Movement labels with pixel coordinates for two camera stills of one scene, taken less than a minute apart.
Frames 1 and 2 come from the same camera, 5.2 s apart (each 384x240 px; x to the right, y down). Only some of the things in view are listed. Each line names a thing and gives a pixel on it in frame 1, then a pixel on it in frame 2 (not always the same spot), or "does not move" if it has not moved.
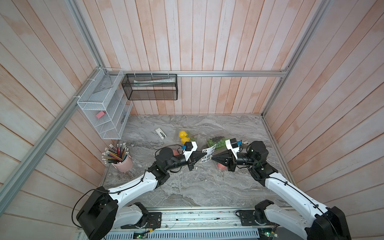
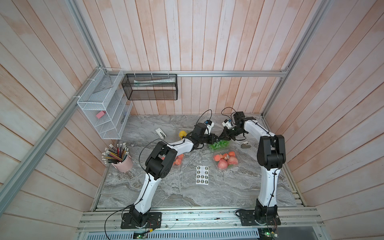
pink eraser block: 101,114 does not move
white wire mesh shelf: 105,104 does not move
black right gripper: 230,159 -> 225,135
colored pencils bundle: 115,155 does not move
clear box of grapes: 219,141 does not move
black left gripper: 192,161 -> 212,139
